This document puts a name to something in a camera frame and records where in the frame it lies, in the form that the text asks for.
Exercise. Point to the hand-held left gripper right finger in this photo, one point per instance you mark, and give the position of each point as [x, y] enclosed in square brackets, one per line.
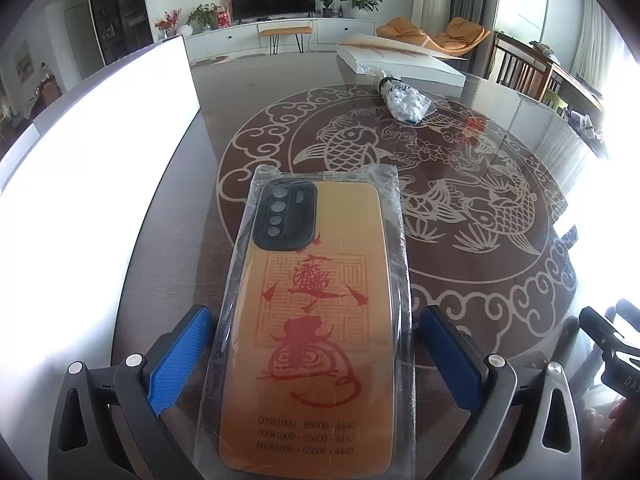
[450, 360]

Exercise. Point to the dark display cabinet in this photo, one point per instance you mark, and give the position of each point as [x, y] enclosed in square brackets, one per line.
[120, 10]

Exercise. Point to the orange lounge chair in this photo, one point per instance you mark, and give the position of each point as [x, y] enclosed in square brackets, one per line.
[460, 35]

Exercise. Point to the white sheer curtain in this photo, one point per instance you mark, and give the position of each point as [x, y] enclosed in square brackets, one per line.
[597, 40]

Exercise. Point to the white door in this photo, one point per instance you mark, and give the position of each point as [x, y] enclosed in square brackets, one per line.
[77, 40]

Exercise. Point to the round white vase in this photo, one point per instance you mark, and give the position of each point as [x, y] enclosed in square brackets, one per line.
[186, 30]

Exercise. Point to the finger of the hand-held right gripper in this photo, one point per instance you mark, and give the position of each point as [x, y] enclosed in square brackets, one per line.
[627, 317]
[602, 332]

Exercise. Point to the framed wall picture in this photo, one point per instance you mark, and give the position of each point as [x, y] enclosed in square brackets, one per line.
[22, 62]

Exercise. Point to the white tv cabinet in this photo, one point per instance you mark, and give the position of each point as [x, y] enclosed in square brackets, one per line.
[225, 40]

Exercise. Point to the flat white box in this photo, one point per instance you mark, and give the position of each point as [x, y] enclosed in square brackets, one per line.
[415, 67]

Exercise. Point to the red flower arrangement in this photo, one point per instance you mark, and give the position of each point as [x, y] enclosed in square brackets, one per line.
[167, 22]

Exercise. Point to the clear bag of white beads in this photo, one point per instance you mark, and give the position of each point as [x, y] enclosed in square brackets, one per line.
[407, 102]

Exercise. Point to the small potted plant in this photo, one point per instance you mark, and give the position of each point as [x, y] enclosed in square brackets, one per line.
[326, 4]

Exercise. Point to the white board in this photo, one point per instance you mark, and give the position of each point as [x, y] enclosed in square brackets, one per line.
[100, 160]

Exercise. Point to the person's right hand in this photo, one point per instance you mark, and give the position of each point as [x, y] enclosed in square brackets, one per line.
[627, 417]

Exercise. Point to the wooden side cabinet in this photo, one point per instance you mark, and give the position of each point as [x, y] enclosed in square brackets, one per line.
[45, 95]

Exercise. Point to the red gift bag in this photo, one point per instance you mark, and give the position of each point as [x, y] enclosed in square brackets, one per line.
[224, 19]

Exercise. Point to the bushy potted plant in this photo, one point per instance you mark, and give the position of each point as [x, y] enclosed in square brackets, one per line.
[202, 16]

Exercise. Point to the large potted plant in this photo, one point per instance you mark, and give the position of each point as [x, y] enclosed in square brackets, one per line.
[360, 0]

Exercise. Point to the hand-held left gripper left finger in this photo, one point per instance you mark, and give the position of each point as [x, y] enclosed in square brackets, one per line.
[180, 360]

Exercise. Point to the orange phone case clear wrap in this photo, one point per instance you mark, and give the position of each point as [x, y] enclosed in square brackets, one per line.
[310, 335]

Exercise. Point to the wooden chair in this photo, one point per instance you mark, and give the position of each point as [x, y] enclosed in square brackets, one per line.
[522, 67]

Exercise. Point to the orange bench with hairpin legs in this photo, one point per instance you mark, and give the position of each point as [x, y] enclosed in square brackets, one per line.
[285, 30]

